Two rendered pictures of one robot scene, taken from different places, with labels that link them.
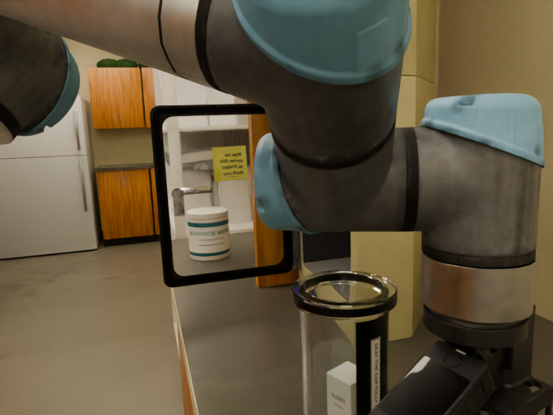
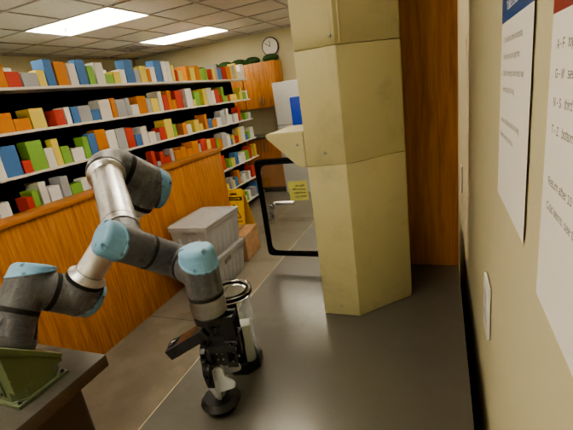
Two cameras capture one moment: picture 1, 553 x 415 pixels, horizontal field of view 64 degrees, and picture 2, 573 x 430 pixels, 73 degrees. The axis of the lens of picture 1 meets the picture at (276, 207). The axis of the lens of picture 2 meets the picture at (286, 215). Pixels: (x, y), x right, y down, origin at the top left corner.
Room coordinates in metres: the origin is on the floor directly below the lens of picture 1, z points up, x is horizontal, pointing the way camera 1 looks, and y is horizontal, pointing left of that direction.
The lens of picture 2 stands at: (-0.13, -0.76, 1.61)
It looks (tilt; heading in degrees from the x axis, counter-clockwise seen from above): 17 degrees down; 40
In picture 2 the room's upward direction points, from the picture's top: 8 degrees counter-clockwise
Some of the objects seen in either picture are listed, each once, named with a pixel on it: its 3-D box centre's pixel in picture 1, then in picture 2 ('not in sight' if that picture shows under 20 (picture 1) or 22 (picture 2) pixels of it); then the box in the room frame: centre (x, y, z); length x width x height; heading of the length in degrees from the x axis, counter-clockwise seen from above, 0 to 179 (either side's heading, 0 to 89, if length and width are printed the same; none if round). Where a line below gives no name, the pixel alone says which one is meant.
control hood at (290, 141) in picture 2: not in sight; (303, 142); (0.88, -0.04, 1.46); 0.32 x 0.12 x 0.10; 16
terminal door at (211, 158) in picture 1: (226, 194); (297, 208); (0.99, 0.11, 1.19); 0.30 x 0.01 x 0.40; 106
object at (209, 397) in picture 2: not in sight; (220, 395); (0.30, -0.13, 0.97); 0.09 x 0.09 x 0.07
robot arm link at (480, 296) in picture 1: (471, 282); (208, 304); (0.31, -0.14, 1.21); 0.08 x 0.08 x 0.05
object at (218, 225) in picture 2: not in sight; (207, 232); (2.01, 1.98, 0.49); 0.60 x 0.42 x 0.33; 16
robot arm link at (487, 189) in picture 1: (474, 176); (199, 270); (0.31, -0.14, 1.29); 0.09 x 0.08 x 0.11; 80
